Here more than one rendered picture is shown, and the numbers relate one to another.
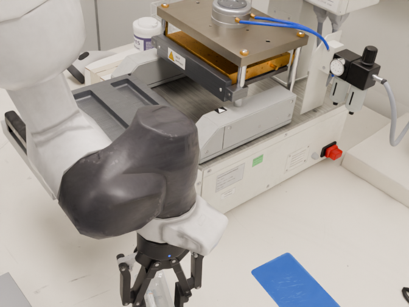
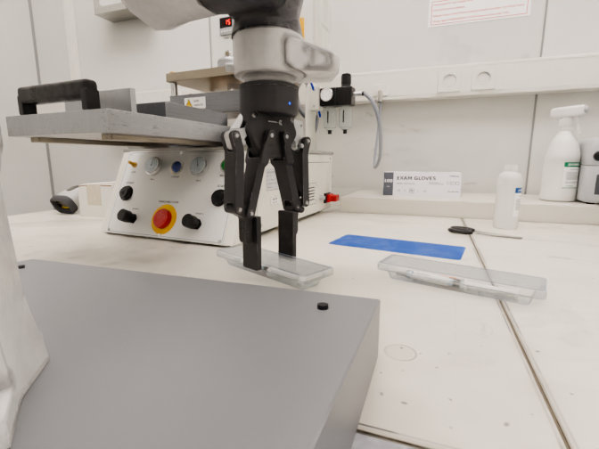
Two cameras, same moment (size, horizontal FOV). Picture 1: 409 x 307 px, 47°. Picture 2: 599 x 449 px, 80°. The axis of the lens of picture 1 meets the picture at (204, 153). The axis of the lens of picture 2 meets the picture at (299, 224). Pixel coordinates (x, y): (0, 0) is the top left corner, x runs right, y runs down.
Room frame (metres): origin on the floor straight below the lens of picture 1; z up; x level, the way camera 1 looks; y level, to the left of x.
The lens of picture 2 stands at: (0.01, 0.21, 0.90)
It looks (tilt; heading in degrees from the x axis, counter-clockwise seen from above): 10 degrees down; 335
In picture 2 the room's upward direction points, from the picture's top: straight up
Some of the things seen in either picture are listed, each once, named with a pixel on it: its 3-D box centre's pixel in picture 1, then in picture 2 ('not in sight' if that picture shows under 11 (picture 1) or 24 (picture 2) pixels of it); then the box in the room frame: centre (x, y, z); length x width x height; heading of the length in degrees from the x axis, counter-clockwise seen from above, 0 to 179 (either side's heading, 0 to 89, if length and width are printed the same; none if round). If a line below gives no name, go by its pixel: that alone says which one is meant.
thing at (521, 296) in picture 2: not in sight; (455, 278); (0.31, -0.14, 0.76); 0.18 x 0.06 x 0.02; 30
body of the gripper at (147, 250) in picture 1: (162, 245); (269, 122); (0.45, 0.05, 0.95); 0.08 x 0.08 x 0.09
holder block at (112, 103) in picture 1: (121, 111); (157, 118); (0.75, 0.17, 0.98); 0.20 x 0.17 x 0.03; 41
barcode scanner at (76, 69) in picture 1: (97, 61); (87, 197); (1.29, 0.35, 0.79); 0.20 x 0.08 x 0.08; 135
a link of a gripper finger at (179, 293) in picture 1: (178, 301); (287, 235); (0.46, 0.02, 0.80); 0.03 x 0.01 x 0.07; 21
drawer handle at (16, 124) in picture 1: (27, 140); (56, 98); (0.63, 0.30, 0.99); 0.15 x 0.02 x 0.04; 41
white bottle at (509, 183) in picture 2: not in sight; (507, 196); (0.54, -0.56, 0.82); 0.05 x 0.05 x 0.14
